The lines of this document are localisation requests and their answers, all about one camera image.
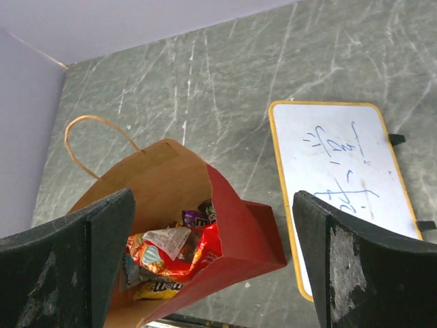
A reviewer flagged red candy bag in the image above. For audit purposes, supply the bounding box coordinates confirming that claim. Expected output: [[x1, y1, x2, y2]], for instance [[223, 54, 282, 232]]
[[126, 222, 223, 283]]

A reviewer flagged yellow M&M's packet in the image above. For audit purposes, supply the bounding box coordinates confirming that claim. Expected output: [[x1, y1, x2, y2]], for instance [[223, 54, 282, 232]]
[[132, 280, 185, 301]]

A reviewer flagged yellow-framed small whiteboard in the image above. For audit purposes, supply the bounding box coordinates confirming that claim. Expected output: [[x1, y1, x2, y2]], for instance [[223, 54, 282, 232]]
[[268, 100, 436, 300]]

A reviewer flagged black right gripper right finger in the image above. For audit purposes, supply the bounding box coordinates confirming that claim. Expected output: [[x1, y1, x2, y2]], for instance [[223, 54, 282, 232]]
[[292, 191, 436, 327]]

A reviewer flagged purple brown M&M's packet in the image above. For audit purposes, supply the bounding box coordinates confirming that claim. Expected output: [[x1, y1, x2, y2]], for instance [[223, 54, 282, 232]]
[[182, 199, 216, 228]]

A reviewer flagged red paper bag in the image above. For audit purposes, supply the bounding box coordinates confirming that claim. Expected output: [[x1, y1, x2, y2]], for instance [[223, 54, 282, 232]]
[[64, 115, 287, 328]]

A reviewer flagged white grey snack wrapper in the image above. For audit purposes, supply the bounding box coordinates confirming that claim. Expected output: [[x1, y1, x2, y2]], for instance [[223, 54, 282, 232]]
[[122, 227, 197, 289]]

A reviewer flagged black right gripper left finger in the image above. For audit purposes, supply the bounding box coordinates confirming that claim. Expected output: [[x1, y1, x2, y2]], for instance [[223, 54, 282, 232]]
[[1, 189, 135, 327]]

